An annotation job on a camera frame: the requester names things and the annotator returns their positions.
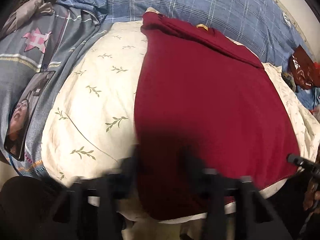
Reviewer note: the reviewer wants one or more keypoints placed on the grey patterned bed sheet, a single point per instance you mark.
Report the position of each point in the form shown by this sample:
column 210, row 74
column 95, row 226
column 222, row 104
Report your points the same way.
column 56, row 43

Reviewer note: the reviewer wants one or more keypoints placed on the blue plaid quilt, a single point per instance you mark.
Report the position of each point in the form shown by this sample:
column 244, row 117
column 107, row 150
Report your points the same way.
column 261, row 25

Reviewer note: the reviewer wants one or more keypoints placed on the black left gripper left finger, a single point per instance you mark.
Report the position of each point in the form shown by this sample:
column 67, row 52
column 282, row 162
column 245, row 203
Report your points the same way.
column 88, row 209

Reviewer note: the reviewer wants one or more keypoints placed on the person's right hand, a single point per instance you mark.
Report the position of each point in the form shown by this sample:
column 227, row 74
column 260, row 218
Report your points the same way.
column 311, row 195

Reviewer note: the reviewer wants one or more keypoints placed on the smartphone with face on screen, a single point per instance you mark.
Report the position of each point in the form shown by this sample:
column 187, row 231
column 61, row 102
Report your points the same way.
column 22, row 113

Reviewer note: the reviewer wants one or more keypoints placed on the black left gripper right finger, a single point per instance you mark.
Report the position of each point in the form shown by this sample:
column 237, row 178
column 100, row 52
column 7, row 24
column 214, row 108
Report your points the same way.
column 233, row 205

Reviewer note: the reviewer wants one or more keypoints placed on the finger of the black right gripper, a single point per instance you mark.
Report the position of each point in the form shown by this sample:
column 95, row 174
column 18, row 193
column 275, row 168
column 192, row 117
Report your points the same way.
column 300, row 162

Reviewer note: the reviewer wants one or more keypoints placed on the red plastic snack bag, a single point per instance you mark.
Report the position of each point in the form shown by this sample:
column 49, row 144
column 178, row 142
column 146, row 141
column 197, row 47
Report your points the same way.
column 305, row 72

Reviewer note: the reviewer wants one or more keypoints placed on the grey crumpled cloth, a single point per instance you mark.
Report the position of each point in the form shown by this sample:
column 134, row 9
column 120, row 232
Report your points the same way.
column 31, row 8

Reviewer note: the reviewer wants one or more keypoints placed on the dark red long-sleeve shirt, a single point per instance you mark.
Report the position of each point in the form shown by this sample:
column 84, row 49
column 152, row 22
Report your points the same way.
column 204, row 97

